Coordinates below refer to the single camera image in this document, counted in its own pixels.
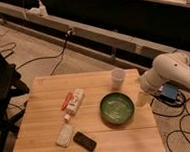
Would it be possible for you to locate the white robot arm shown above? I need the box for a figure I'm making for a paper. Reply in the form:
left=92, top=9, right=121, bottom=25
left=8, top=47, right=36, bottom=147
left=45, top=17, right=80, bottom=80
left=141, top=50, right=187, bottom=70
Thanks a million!
left=136, top=52, right=190, bottom=107

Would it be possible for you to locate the green ceramic bowl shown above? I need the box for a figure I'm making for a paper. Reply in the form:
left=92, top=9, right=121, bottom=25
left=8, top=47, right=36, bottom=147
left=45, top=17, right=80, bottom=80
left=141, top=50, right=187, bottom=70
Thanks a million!
left=99, top=92, right=135, bottom=125

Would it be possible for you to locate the blue power box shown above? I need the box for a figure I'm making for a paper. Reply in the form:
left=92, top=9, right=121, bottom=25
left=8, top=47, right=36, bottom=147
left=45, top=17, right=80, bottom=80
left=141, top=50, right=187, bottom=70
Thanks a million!
left=159, top=84, right=178, bottom=103

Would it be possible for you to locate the wooden table board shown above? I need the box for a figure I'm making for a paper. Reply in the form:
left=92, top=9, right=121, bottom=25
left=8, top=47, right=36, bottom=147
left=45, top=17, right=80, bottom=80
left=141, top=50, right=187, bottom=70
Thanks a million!
left=13, top=70, right=165, bottom=152

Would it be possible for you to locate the white tube with cap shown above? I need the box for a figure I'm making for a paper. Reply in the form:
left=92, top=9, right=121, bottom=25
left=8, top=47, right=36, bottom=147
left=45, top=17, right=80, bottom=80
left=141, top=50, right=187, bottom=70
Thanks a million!
left=64, top=89, right=84, bottom=122

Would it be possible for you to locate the black phone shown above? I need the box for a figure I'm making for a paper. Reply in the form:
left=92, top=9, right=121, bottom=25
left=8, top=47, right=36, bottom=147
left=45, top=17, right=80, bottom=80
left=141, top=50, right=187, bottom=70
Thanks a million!
left=73, top=131, right=97, bottom=152

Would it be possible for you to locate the orange marker pen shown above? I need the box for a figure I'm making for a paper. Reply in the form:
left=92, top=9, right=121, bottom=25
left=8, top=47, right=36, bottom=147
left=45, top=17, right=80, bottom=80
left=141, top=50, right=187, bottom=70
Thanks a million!
left=61, top=92, right=72, bottom=110

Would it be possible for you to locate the white wrapped packet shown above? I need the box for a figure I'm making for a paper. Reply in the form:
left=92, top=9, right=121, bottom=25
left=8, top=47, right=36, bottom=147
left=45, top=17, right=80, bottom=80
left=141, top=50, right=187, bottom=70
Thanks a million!
left=56, top=124, right=73, bottom=148

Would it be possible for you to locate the black stand left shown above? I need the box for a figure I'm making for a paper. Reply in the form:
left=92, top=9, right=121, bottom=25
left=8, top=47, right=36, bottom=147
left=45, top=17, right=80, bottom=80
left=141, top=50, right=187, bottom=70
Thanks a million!
left=0, top=54, right=30, bottom=152

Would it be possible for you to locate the white object on ledge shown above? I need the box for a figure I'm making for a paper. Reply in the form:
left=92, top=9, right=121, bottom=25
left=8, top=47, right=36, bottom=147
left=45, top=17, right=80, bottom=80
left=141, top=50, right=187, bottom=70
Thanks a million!
left=28, top=0, right=48, bottom=17

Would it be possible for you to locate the black floor cables right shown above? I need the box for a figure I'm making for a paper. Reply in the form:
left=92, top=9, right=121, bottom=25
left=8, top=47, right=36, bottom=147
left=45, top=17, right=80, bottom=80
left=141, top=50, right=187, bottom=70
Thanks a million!
left=148, top=90, right=190, bottom=152

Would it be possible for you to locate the black floor cable left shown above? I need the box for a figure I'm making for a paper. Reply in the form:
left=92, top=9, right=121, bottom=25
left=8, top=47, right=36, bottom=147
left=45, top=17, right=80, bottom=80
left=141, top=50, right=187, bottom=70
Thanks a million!
left=0, top=26, right=78, bottom=82

